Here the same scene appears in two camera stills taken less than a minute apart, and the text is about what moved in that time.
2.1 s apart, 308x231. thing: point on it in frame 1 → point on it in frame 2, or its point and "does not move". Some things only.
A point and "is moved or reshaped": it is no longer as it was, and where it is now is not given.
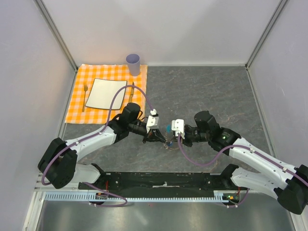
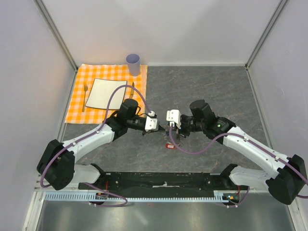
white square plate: [103, 92] does not move
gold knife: [132, 94] does not move
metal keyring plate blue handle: [171, 142] is moved or reshaped
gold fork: [85, 87] does not move
